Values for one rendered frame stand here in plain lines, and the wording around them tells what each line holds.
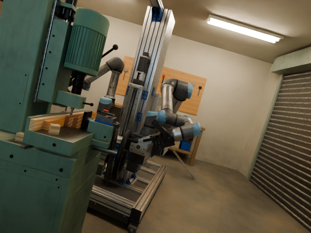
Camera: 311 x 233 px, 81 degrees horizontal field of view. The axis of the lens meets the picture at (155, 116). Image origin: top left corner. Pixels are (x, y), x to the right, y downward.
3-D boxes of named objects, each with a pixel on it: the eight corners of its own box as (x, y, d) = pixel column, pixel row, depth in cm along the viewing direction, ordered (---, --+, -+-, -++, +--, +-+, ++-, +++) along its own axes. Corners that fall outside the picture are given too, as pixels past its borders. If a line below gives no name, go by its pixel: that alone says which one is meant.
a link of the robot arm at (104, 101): (95, 109, 174) (98, 95, 172) (99, 108, 187) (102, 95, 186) (107, 113, 174) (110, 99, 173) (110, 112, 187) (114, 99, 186)
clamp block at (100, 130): (108, 143, 98) (113, 127, 97) (84, 136, 98) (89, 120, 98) (115, 137, 113) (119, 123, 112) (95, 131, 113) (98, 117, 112)
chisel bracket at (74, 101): (77, 112, 99) (81, 96, 99) (53, 105, 99) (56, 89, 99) (83, 111, 107) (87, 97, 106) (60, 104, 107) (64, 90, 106)
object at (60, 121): (46, 130, 81) (48, 121, 81) (41, 129, 82) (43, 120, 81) (96, 117, 143) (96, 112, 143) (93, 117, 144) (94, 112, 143)
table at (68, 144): (91, 162, 76) (95, 149, 75) (21, 143, 76) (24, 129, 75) (122, 135, 136) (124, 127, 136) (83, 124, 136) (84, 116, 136)
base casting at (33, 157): (70, 179, 83) (74, 160, 82) (-52, 145, 83) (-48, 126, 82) (102, 151, 128) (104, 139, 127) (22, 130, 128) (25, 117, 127)
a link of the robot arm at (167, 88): (162, 71, 137) (160, 113, 100) (176, 76, 139) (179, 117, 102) (158, 84, 145) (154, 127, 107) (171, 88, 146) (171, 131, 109)
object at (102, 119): (112, 126, 99) (114, 116, 98) (92, 120, 99) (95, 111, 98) (117, 123, 112) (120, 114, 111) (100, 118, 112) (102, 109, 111)
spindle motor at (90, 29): (90, 74, 92) (104, 12, 89) (56, 65, 92) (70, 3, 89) (101, 78, 110) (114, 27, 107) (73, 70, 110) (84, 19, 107)
